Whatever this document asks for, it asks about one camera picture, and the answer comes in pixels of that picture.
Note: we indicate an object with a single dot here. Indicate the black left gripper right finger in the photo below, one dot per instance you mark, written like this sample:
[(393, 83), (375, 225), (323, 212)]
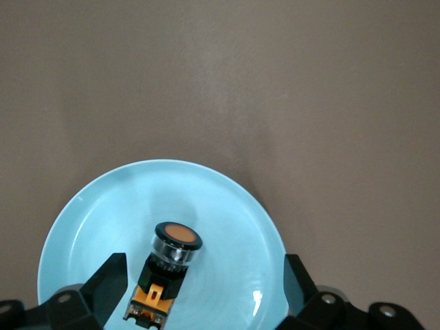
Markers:
[(326, 313)]

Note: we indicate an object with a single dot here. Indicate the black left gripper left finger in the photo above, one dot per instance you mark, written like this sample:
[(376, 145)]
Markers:
[(68, 309)]

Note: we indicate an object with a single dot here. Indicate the orange push-button switch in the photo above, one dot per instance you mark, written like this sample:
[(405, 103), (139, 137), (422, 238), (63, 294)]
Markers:
[(161, 278)]

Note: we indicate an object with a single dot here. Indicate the light blue round plate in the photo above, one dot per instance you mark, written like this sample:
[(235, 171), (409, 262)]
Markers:
[(120, 213)]

